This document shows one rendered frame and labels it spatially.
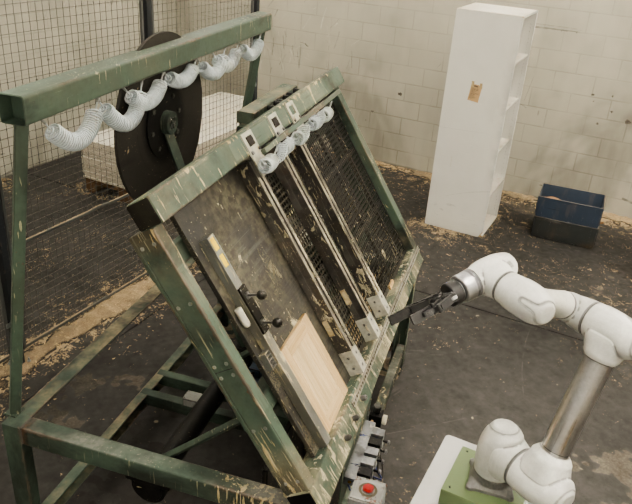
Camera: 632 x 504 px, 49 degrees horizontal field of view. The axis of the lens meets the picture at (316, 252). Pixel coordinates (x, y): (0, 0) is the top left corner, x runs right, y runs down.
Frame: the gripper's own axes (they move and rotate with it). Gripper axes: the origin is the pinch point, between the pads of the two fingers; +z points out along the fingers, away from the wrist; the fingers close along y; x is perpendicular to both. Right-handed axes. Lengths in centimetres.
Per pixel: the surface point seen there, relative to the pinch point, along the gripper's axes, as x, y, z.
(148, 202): 63, 39, 46
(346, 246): 18, 138, -53
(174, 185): 66, 49, 34
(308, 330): -5, 97, -4
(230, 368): 2, 55, 41
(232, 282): 28, 66, 25
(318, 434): -41, 79, 16
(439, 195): 9, 399, -280
